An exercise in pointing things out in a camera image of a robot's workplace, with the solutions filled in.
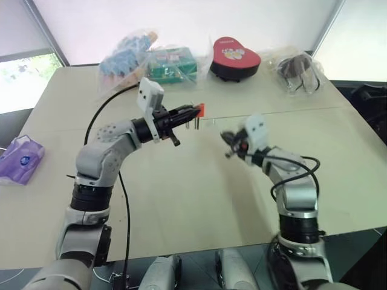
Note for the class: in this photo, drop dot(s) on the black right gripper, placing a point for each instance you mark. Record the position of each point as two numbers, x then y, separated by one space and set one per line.
242 145

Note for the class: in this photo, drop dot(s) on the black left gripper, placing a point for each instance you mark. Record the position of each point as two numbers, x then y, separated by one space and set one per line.
161 122

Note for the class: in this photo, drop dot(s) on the red hex key holder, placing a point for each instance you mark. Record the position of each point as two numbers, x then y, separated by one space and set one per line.
200 110

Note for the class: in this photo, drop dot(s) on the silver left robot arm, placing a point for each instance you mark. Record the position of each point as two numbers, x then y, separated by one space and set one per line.
93 157

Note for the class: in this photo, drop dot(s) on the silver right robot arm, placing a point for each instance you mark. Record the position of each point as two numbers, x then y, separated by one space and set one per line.
297 193

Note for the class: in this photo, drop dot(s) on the green box in plastic bag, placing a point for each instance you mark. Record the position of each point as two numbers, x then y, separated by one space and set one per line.
172 65

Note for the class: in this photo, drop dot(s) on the red heart-shaped box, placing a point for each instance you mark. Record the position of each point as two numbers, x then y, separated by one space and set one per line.
234 59

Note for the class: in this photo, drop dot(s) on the plastic bag of blue items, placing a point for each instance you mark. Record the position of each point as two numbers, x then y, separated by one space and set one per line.
125 62

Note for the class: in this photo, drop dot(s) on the clear bag with dark item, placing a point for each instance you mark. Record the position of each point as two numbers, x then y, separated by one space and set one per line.
299 71

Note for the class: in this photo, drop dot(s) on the grey rounded shape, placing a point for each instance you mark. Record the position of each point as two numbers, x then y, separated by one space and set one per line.
237 269
160 272

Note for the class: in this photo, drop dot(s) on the black machine part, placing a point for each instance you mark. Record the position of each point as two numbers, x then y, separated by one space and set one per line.
369 102

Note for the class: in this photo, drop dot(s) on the purple tissue pack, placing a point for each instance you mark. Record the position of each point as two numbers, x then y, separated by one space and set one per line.
21 160

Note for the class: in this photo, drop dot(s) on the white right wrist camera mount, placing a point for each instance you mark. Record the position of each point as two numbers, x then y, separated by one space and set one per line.
257 130

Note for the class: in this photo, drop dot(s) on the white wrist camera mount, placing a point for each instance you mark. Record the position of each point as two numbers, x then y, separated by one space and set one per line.
257 130
148 93

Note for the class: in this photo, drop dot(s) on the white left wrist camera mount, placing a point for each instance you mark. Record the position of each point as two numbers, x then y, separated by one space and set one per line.
148 93

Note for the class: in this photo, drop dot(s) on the grey window frame post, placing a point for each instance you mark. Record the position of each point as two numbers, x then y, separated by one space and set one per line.
328 27
48 33

